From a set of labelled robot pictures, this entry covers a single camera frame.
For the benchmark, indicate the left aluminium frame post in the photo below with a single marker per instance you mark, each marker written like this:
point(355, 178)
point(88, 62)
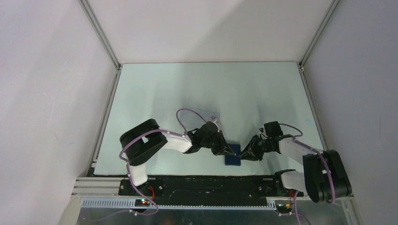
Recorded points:
point(93, 20)

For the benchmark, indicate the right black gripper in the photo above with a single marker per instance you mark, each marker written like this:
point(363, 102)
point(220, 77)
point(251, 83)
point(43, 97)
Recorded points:
point(250, 152)

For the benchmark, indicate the blue leather card holder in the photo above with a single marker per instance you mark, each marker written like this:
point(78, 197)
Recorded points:
point(233, 160)

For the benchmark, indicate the right controller board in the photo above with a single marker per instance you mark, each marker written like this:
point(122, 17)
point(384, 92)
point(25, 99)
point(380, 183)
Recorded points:
point(284, 209)

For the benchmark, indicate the right aluminium frame post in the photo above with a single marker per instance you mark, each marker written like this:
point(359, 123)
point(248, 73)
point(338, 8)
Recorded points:
point(321, 28)

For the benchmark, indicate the grey slotted cable duct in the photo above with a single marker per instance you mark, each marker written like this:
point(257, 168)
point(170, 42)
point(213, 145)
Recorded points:
point(132, 203)

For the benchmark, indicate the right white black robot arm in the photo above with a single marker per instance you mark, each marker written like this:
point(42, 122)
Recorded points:
point(324, 178)

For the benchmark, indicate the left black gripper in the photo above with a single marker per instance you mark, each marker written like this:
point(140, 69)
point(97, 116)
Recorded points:
point(222, 148)

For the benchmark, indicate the left controller board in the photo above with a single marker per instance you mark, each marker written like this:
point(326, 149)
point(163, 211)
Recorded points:
point(142, 203)

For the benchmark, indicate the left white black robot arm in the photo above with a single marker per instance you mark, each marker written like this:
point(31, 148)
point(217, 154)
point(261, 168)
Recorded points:
point(143, 141)

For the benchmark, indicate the aluminium frame post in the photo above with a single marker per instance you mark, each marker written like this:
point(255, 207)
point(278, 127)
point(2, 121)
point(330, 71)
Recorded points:
point(321, 28)
point(93, 20)

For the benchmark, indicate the controller board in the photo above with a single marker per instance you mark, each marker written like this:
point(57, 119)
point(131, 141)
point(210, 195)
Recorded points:
point(284, 209)
point(142, 203)

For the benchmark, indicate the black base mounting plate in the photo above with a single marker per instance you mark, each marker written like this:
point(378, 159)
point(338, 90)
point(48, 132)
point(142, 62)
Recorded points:
point(214, 190)

